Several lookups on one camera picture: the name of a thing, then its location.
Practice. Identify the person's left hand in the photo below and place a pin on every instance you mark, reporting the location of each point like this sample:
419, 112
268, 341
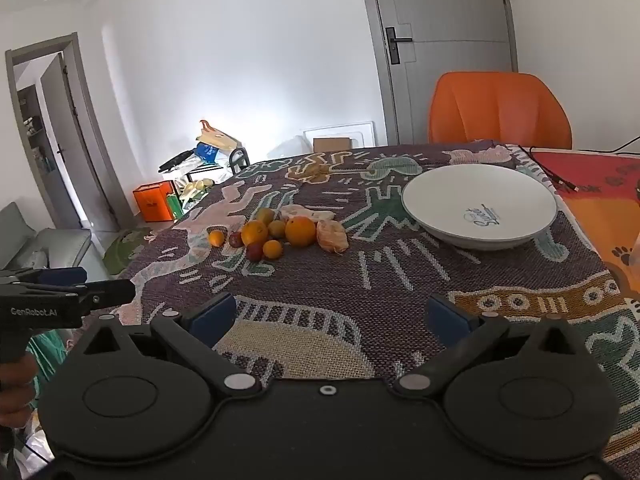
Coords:
17, 391

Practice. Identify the yellow-green small fruit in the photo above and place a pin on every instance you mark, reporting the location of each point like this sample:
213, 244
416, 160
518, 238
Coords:
276, 229

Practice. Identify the black door handle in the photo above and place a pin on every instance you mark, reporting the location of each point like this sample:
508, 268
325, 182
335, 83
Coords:
393, 42

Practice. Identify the inner room doorway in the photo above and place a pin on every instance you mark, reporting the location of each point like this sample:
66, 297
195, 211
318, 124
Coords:
61, 136

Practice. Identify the pile of bags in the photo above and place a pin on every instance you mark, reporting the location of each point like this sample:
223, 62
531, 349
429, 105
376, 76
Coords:
187, 170

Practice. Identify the patterned woven table blanket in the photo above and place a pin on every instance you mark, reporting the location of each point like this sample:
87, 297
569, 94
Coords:
312, 314

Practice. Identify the small orange kumquat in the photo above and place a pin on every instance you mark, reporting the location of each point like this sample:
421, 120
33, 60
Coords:
216, 238

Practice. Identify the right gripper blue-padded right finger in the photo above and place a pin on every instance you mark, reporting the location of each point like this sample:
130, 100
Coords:
466, 338

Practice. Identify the white foam board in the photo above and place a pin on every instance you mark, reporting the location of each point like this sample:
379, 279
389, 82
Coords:
361, 135

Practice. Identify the orange red cartoon mat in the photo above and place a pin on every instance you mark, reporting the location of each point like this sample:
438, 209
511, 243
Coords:
602, 191

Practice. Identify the small tangerine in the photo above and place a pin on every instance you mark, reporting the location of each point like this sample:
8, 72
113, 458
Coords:
272, 249

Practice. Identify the orange chair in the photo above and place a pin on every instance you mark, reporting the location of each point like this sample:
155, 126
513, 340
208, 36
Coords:
504, 107

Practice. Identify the yellow small fruit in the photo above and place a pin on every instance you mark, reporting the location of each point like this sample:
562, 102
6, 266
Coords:
265, 215

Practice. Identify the dark red small fruit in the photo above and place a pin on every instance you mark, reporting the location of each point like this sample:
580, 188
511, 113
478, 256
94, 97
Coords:
254, 251

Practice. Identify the large orange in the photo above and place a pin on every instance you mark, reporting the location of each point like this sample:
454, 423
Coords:
254, 232
300, 231

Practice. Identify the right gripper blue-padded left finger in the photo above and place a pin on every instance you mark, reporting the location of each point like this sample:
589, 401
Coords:
192, 338

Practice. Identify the cardboard box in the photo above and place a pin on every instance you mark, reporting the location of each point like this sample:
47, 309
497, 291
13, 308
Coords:
332, 144

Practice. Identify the grey sofa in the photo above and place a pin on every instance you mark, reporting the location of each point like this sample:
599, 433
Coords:
24, 248

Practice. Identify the netted pomelo piece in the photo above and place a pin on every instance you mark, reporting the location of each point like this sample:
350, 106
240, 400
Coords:
332, 237

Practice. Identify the white ceramic bowl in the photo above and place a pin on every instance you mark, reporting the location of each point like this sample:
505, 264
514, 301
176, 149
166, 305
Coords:
480, 207

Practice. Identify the grey door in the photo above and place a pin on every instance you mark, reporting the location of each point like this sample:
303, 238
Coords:
448, 36

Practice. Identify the orange storage box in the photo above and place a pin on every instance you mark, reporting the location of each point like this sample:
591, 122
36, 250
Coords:
152, 201

